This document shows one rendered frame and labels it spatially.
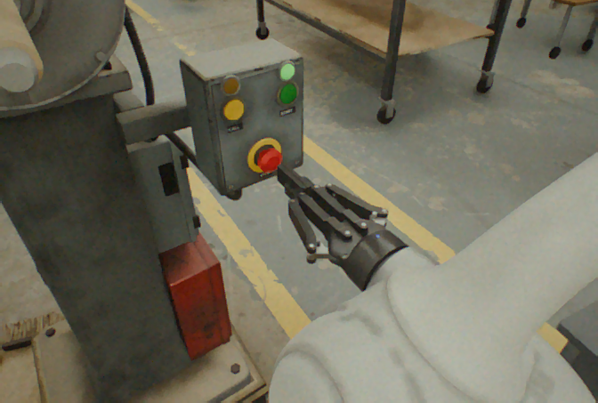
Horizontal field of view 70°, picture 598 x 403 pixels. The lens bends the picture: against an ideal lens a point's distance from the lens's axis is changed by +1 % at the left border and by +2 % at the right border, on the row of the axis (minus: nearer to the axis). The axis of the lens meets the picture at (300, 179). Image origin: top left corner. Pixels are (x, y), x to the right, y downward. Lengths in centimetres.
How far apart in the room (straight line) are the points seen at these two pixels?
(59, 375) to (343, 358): 115
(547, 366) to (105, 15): 54
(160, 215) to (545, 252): 77
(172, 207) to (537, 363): 71
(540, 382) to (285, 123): 46
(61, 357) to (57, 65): 97
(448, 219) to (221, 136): 162
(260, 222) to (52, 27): 157
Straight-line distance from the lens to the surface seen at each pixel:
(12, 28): 34
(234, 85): 59
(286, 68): 63
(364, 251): 48
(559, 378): 42
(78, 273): 92
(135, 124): 69
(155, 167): 86
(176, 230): 96
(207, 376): 122
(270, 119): 65
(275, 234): 193
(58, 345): 141
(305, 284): 174
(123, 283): 96
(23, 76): 30
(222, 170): 66
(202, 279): 101
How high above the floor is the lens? 135
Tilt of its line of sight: 37 degrees down
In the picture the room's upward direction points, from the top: straight up
